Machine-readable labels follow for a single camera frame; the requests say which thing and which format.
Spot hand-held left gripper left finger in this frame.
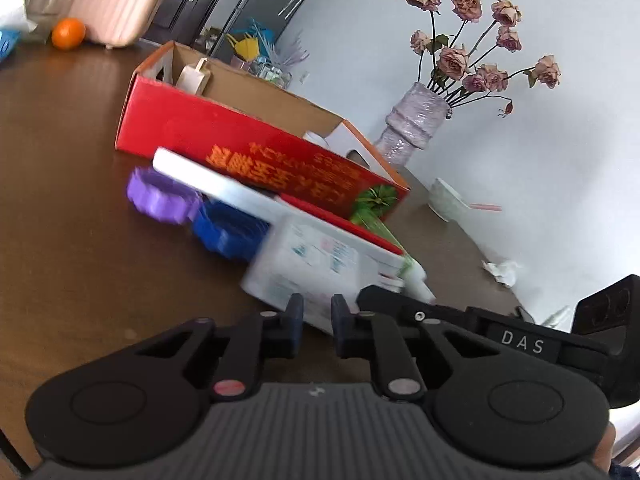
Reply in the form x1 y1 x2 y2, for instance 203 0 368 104
135 293 305 404

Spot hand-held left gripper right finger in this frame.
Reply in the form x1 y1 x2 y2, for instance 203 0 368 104
330 294 506 404

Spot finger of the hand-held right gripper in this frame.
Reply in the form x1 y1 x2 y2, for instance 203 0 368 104
356 284 472 333

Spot green tube with white cap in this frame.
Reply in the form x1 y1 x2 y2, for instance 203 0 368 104
349 210 437 306

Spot white printed packet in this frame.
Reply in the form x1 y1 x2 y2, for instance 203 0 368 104
240 194 407 336

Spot blue ridged lid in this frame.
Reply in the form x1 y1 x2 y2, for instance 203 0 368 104
192 201 274 261

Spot long white box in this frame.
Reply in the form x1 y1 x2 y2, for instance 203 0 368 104
152 147 287 222

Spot purple ridged lid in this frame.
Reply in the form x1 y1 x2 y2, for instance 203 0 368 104
126 167 203 225

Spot red cardboard box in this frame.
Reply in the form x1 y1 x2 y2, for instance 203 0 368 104
115 40 412 224

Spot person's right forearm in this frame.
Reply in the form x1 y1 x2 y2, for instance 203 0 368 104
596 422 640 480

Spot crumpled white tissue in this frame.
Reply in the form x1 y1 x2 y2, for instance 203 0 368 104
481 258 521 289

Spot white ceramic bowl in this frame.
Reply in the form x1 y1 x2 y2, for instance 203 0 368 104
427 178 471 223

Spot pale pink textured vase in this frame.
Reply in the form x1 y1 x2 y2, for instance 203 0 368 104
374 81 451 166

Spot dried pink roses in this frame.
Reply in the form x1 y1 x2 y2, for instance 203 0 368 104
404 0 562 119

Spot pile of household clutter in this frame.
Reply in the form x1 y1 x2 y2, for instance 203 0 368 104
200 19 312 91

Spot orange fruit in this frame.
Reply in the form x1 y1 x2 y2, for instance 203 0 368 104
51 17 87 51

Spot blue tissue box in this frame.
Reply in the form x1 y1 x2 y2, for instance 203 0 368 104
0 7 39 64

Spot clear glass cup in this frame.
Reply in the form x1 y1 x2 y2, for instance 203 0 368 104
22 0 67 44

